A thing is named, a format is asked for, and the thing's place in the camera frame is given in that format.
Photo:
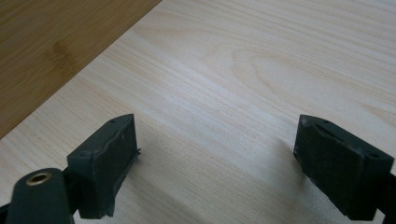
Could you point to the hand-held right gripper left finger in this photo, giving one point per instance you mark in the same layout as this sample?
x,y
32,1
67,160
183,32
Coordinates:
x,y
104,168

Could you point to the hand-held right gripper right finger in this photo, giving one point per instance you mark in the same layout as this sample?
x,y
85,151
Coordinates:
x,y
339,168

